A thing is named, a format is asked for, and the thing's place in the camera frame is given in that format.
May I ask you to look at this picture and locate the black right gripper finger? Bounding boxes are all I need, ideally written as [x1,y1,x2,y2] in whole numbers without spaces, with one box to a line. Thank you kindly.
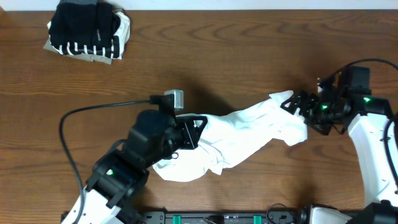
[300,91,319,117]
[280,92,307,114]

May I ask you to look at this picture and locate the white printed t-shirt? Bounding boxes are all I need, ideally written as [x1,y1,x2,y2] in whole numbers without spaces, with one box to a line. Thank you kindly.
[152,90,307,182]

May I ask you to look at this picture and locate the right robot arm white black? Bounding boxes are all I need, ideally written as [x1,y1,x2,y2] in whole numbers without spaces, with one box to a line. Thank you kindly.
[281,65,397,224]

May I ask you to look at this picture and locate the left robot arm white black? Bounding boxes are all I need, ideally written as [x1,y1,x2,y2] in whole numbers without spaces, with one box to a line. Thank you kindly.
[62,110,208,223]

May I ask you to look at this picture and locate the black white striped folded shirt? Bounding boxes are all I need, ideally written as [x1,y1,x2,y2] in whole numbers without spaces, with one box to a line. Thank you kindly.
[50,9,131,60]

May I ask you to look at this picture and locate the black folded garment top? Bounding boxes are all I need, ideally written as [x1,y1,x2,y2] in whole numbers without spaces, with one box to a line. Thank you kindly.
[49,0,121,48]

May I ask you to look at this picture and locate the beige folded garment bottom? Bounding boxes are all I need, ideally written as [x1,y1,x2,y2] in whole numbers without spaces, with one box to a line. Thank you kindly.
[43,39,113,65]

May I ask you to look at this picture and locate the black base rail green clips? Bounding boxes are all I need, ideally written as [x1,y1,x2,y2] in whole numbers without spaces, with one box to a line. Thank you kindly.
[137,203,309,224]

